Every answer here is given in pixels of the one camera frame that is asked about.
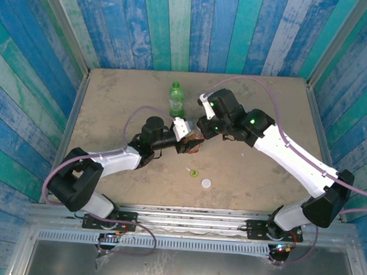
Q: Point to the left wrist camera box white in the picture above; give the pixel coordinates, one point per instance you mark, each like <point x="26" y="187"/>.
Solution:
<point x="181" y="128"/>

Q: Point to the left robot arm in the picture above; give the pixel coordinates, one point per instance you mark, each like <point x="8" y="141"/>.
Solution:
<point x="116" y="161"/>

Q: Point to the large plain white bottle cap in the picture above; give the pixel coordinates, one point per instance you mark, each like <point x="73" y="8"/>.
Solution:
<point x="206" y="183"/>

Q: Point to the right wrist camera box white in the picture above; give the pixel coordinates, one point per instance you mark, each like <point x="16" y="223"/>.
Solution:
<point x="208" y="106"/>

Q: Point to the steel sheet panel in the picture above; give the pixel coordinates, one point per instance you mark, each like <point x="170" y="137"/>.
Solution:
<point x="194" y="269"/>

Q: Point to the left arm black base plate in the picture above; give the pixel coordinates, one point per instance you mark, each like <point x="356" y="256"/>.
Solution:
<point x="128" y="221"/>

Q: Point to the green bottle cap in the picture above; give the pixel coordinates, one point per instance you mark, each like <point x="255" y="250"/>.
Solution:
<point x="194" y="173"/>

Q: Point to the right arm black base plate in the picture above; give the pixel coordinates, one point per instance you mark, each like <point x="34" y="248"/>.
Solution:
<point x="255" y="229"/>

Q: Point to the green plastic bottle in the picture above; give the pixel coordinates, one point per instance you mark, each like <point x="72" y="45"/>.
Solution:
<point x="176" y="102"/>

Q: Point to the tea bottle orange red label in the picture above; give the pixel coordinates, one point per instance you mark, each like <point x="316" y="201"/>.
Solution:
<point x="193" y="147"/>

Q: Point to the small circuit board with LEDs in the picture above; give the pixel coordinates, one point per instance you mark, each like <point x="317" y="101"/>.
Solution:
<point x="112" y="234"/>
<point x="281" y="248"/>

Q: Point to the aluminium mounting rail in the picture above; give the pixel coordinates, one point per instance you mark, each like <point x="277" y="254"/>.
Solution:
<point x="191" y="220"/>

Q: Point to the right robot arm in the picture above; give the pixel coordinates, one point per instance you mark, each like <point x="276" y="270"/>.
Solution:
<point x="294" y="163"/>

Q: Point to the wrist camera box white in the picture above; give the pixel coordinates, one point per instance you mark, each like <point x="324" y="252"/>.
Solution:
<point x="181" y="128"/>
<point x="208" y="106"/>

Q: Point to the aluminium corner post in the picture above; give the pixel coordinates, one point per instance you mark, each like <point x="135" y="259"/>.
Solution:
<point x="335" y="44"/>
<point x="65" y="27"/>

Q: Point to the aluminium table side rail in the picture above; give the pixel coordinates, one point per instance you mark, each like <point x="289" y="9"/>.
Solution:
<point x="72" y="127"/>
<point x="318" y="121"/>

